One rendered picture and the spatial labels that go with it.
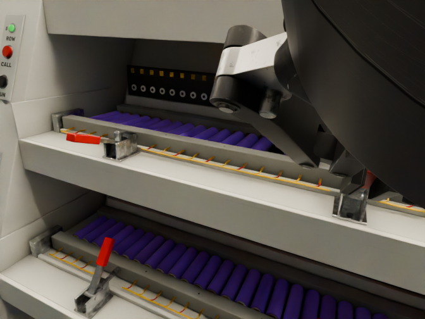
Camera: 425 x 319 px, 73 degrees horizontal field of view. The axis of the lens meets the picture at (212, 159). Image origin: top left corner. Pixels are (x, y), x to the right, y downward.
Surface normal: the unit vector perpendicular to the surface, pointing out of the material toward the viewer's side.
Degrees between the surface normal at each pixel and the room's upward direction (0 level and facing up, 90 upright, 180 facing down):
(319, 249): 111
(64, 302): 21
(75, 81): 90
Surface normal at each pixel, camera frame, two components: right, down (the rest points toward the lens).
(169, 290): -0.42, 0.32
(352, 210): 0.05, -0.93
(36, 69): 0.91, 0.20
